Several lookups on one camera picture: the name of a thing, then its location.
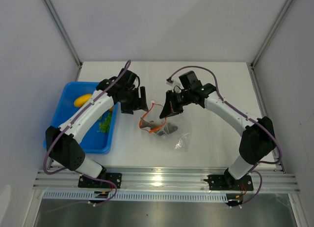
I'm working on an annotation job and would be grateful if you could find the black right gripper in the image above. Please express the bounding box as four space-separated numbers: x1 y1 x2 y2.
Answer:
159 90 192 120

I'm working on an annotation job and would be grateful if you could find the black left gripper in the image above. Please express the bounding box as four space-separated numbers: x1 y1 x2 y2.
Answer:
119 86 148 115

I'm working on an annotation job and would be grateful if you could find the clear orange-zipper zip bag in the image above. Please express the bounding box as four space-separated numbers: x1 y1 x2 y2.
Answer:
139 100 192 152

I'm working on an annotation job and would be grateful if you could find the grey toy fish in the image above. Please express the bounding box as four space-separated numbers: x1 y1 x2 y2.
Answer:
139 118 178 136

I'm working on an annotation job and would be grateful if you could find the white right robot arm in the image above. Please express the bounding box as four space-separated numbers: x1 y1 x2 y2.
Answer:
159 71 276 190

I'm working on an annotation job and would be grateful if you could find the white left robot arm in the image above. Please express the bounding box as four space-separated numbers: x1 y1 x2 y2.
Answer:
43 66 148 188

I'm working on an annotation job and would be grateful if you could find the yellow toy lemon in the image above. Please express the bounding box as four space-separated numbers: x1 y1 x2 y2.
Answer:
74 94 92 108

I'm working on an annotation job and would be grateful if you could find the blue plastic bin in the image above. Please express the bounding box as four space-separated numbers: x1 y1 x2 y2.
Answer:
51 82 118 154

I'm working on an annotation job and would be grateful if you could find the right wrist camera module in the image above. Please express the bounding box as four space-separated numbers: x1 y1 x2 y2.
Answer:
166 77 181 88

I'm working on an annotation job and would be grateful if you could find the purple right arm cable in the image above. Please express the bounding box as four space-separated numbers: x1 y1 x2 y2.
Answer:
169 65 283 209

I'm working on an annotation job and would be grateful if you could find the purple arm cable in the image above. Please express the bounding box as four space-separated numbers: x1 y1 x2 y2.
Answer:
43 59 132 213
169 65 283 209

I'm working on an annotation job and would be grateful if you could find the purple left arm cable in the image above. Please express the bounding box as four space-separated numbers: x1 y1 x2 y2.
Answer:
43 59 132 213

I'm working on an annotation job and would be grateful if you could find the aluminium front frame rail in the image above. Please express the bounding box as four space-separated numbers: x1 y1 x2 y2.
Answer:
33 167 300 194

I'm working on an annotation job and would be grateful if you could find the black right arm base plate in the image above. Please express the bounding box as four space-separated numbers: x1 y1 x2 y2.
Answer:
203 174 254 191

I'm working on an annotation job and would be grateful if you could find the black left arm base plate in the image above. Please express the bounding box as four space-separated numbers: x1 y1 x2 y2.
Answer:
78 172 123 189

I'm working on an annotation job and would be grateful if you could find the white slotted cable duct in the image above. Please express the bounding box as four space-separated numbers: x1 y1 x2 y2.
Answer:
43 190 228 203

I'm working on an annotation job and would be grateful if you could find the left aluminium corner post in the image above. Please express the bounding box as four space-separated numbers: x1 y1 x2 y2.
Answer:
42 0 82 68

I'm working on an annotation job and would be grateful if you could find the aluminium corner post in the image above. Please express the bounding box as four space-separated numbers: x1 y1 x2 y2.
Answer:
250 0 296 69
42 0 82 68

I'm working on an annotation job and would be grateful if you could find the right aluminium corner post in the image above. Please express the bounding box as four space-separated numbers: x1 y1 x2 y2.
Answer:
250 0 296 69

